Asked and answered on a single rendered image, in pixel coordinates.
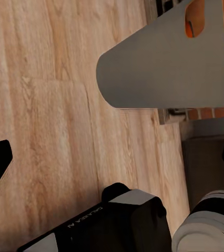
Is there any trash can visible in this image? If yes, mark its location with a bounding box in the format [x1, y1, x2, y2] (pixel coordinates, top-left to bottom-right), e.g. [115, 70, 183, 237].
[96, 0, 224, 109]

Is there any can of soda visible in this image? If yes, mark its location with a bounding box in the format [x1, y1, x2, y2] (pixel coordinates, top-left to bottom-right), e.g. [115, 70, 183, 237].
[185, 22, 194, 38]

